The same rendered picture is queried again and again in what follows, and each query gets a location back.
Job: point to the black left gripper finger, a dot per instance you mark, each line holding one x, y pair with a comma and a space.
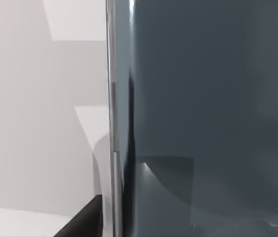
87, 219

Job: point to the dark grey smartphone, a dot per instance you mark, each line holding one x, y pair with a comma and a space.
203, 111

